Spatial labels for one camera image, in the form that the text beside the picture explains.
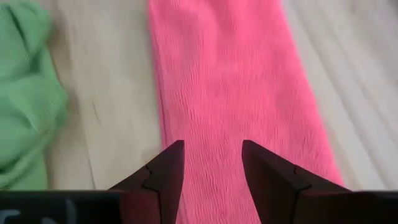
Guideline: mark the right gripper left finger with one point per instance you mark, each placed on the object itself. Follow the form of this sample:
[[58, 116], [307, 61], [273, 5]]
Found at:
[[161, 177]]

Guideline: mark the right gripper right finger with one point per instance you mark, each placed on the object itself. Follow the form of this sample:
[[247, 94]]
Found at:
[[273, 183]]

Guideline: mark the pink microfiber towel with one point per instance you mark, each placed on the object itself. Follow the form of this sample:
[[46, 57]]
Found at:
[[233, 77]]

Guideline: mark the green microfiber towel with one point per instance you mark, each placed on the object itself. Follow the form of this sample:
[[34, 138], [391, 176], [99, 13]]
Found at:
[[25, 93]]

